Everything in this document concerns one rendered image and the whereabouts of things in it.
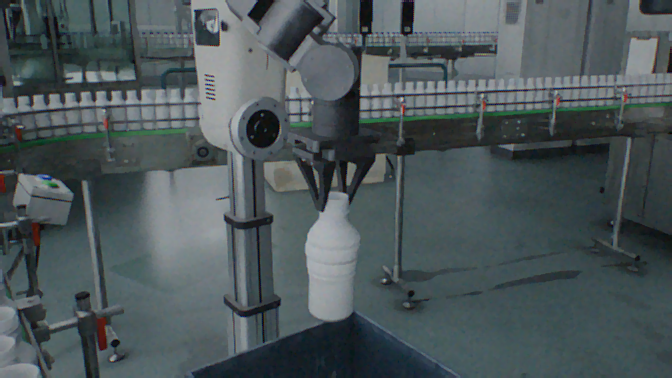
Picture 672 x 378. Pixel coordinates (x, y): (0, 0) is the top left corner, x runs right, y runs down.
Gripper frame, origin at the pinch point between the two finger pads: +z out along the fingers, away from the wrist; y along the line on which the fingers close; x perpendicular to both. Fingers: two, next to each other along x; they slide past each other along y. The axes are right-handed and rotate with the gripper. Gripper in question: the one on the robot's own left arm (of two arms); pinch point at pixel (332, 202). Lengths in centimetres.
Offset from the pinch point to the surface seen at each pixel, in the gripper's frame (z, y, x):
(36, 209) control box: 16, -25, 65
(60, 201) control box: 16, -21, 65
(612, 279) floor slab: 121, 272, 90
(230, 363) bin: 27.6, -8.8, 12.3
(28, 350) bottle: 8.9, -35.4, 0.0
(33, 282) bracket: 28, -28, 57
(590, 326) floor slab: 121, 211, 68
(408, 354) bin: 27.4, 15.1, -0.9
